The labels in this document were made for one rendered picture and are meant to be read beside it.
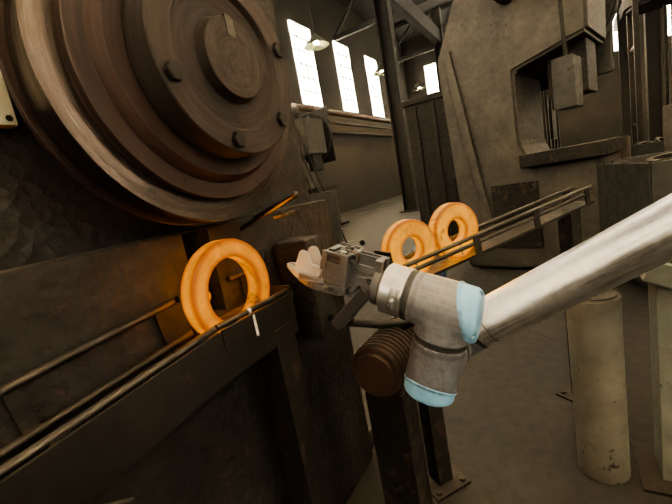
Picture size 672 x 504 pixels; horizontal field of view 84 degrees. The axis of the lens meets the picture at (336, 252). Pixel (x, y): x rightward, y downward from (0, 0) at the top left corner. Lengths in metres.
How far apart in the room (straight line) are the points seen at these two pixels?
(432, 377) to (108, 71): 0.63
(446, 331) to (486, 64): 2.79
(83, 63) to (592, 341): 1.15
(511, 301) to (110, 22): 0.72
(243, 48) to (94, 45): 0.20
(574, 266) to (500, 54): 2.63
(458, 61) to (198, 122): 2.92
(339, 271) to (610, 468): 0.95
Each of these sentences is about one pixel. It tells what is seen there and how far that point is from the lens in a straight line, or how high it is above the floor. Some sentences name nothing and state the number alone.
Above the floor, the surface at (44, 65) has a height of 1.10.
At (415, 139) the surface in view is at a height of 1.29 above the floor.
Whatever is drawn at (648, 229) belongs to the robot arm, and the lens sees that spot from 0.71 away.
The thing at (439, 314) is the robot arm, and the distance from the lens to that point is 0.61.
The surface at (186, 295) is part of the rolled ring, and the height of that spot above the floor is 0.77.
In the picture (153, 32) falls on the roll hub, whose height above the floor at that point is 1.12.
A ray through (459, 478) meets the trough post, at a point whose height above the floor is 0.01.
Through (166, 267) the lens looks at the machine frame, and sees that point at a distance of 0.71.
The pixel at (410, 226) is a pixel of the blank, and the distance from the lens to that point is 0.99.
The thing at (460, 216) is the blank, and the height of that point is 0.76.
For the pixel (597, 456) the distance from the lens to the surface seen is 1.33.
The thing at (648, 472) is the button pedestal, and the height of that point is 0.01.
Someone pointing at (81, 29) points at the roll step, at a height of 1.14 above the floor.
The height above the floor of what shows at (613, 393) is 0.27.
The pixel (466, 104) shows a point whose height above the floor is 1.35.
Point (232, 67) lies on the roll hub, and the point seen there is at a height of 1.10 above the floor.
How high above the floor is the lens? 0.90
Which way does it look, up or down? 10 degrees down
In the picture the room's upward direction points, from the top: 10 degrees counter-clockwise
